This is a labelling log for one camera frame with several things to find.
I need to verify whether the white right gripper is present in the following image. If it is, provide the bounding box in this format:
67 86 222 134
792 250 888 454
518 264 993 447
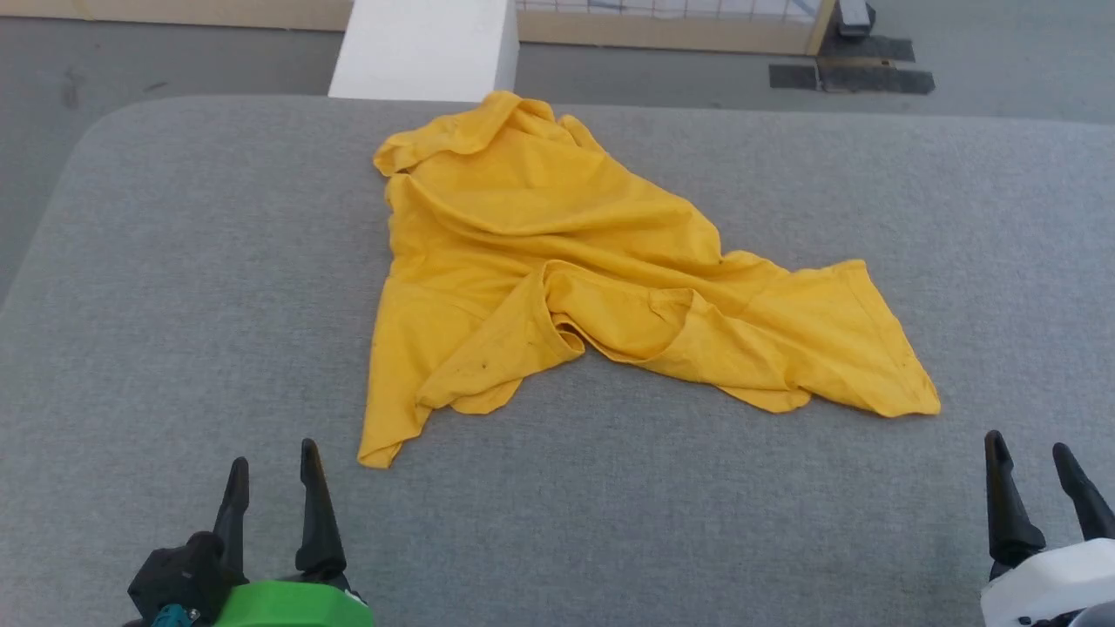
980 430 1115 627

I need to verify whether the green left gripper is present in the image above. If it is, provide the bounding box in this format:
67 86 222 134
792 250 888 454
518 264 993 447
213 438 375 627

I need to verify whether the yellow cartoon face t-shirt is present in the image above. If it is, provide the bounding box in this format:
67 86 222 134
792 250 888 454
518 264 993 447
357 90 942 469

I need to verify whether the grey fabric sofa cushion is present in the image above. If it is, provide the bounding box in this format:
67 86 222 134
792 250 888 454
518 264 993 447
0 94 1115 627

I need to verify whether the wide black floor tape patch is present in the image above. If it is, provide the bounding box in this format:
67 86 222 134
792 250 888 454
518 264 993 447
823 35 916 62

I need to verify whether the white rectangular box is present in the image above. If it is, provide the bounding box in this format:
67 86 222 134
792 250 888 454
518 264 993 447
328 0 520 104

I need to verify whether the small black floor tape patch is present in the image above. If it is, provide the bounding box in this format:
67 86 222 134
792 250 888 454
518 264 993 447
769 63 820 91

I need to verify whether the dark grey stand foot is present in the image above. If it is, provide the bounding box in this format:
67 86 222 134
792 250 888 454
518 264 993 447
838 0 879 37

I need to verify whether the wooden frame with wire grid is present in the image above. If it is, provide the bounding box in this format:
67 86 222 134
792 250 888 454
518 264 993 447
0 0 839 57

